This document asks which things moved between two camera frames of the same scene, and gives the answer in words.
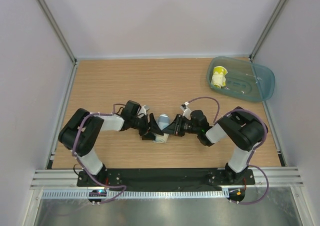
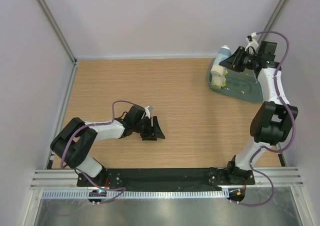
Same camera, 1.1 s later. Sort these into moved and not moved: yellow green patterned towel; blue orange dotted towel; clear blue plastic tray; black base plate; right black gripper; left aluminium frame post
Moved: blue orange dotted towel; right black gripper
Not moved: left aluminium frame post; black base plate; clear blue plastic tray; yellow green patterned towel
